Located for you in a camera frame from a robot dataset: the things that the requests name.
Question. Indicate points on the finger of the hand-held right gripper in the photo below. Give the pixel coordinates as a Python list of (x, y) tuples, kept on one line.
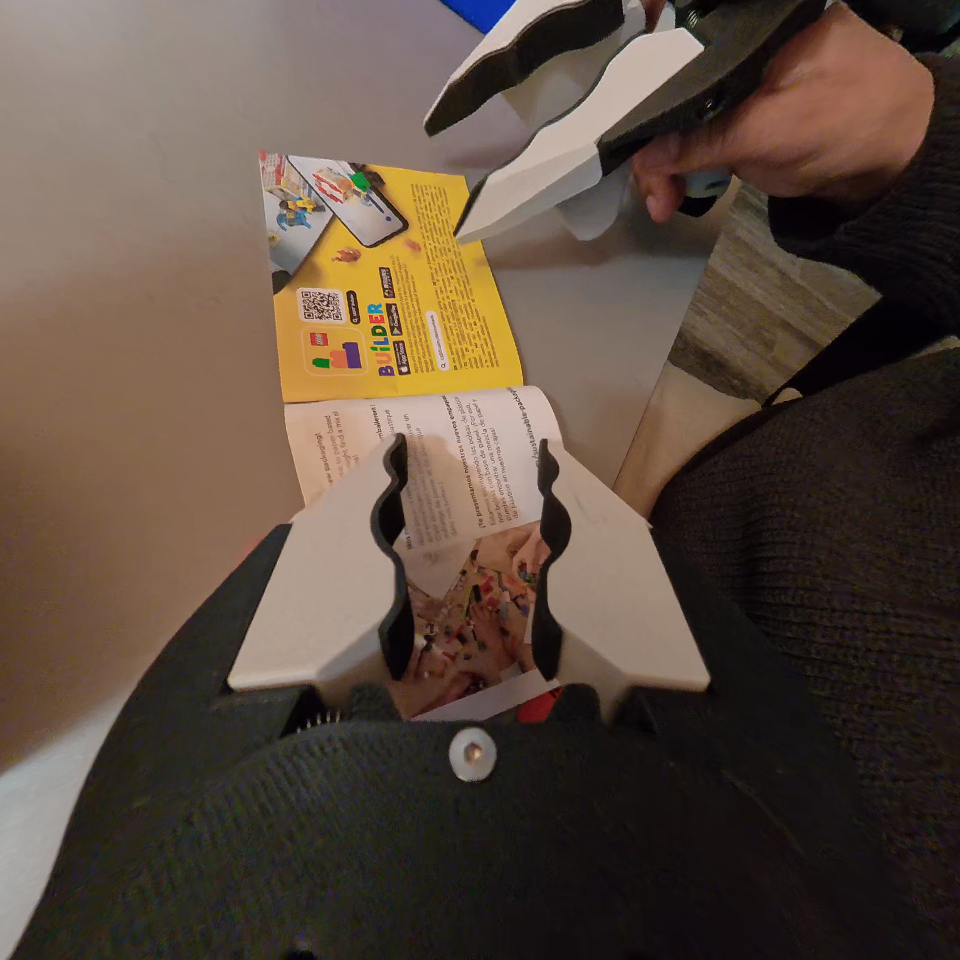
[(570, 157), (510, 44)]

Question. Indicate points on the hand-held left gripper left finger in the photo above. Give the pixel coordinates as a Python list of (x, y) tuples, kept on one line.
[(314, 592)]

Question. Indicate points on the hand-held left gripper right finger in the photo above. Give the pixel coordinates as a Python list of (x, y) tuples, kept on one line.
[(630, 600)]

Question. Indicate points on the pale blue instruction booklet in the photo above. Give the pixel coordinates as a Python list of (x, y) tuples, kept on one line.
[(337, 255)]

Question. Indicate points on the person's right forearm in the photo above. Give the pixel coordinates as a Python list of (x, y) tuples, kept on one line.
[(899, 247)]

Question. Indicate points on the person's right hand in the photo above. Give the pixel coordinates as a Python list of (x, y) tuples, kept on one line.
[(840, 120)]

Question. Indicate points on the blue plastic bin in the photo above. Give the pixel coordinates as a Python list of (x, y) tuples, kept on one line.
[(472, 11)]

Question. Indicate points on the person's black sweater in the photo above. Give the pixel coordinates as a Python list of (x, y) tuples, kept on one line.
[(825, 562)]

